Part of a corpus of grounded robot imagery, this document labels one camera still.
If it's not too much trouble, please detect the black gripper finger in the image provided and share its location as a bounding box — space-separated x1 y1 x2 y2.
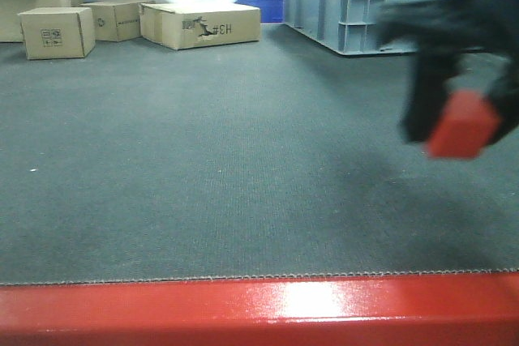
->
485 58 518 147
401 48 461 143

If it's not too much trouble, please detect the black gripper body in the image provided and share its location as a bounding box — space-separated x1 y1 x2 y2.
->
375 0 518 57

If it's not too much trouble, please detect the red magnetic cube block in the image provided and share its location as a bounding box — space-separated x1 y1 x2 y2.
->
425 89 502 160

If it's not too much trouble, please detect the dark grey carpet mat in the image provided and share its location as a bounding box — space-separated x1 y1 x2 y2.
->
1 25 518 285

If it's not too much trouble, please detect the large flat cardboard box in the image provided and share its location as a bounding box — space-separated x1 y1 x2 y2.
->
139 2 261 50

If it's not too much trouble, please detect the middle cardboard box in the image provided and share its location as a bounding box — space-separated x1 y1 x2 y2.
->
81 0 155 42

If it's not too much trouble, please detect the small cardboard box left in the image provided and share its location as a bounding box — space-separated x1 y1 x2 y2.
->
18 7 96 60

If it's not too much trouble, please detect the red metal front rail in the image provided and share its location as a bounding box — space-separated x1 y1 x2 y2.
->
1 273 518 345

